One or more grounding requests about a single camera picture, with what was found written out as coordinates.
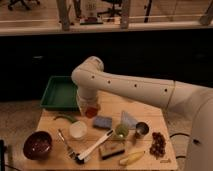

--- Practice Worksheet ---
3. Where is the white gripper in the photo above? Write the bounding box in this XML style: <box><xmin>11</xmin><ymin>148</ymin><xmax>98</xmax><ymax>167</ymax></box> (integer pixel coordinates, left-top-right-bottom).
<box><xmin>76</xmin><ymin>88</ymin><xmax>100</xmax><ymax>115</ymax></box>

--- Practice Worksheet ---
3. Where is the red apple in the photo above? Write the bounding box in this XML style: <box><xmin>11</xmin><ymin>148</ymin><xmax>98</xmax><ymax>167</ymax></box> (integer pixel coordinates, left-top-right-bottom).
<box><xmin>85</xmin><ymin>107</ymin><xmax>98</xmax><ymax>118</ymax></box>

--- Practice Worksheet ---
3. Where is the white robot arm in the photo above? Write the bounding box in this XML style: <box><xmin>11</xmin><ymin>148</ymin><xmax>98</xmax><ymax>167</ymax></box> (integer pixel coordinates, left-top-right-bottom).
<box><xmin>71</xmin><ymin>56</ymin><xmax>213</xmax><ymax>171</ymax></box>

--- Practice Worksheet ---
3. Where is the white paper cup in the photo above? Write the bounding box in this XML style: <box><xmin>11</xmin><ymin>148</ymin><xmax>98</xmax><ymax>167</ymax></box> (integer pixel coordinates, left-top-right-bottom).
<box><xmin>69</xmin><ymin>121</ymin><xmax>87</xmax><ymax>140</ymax></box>

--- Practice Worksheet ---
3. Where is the green cup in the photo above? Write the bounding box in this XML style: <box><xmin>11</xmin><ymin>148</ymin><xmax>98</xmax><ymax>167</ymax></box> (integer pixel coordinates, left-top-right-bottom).
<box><xmin>115</xmin><ymin>124</ymin><xmax>129</xmax><ymax>140</ymax></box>

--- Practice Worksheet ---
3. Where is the metal cup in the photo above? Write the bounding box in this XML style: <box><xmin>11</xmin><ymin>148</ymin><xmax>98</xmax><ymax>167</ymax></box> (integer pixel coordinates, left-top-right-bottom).
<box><xmin>135</xmin><ymin>122</ymin><xmax>149</xmax><ymax>139</ymax></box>

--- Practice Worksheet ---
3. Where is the green plastic tray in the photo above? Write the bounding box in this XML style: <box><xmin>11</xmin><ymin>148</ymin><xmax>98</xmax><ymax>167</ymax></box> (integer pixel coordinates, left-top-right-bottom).
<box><xmin>40</xmin><ymin>76</ymin><xmax>78</xmax><ymax>111</ymax></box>

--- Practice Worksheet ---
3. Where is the blue sponge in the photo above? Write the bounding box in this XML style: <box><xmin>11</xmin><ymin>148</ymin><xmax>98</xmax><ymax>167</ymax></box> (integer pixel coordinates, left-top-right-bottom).
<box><xmin>93</xmin><ymin>116</ymin><xmax>112</xmax><ymax>129</ymax></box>

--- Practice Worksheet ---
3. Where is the grey folded cloth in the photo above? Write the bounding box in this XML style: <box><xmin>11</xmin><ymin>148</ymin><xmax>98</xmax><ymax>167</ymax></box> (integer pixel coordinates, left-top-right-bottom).
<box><xmin>121</xmin><ymin>111</ymin><xmax>138</xmax><ymax>130</ymax></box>

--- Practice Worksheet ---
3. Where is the dark red bowl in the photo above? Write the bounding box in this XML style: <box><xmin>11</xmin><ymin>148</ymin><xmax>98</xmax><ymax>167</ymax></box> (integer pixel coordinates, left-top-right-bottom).
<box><xmin>23</xmin><ymin>131</ymin><xmax>52</xmax><ymax>160</ymax></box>

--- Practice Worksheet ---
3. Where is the yellow corn cob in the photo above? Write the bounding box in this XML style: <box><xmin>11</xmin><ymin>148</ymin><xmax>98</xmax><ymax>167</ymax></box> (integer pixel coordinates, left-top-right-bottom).
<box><xmin>119</xmin><ymin>151</ymin><xmax>145</xmax><ymax>166</ymax></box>

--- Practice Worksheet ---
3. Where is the bunch of dark grapes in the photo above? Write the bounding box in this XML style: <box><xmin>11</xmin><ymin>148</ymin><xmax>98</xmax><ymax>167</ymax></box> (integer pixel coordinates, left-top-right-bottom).
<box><xmin>149</xmin><ymin>132</ymin><xmax>166</xmax><ymax>158</ymax></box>

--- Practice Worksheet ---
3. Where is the office chair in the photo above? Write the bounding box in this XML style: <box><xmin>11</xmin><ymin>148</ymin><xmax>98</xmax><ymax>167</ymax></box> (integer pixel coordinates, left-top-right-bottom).
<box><xmin>98</xmin><ymin>0</ymin><xmax>122</xmax><ymax>17</ymax></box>

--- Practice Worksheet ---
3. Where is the white handled brush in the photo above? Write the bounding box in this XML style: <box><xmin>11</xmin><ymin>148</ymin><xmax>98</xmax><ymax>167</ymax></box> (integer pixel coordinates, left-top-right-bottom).
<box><xmin>75</xmin><ymin>129</ymin><xmax>114</xmax><ymax>163</ymax></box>

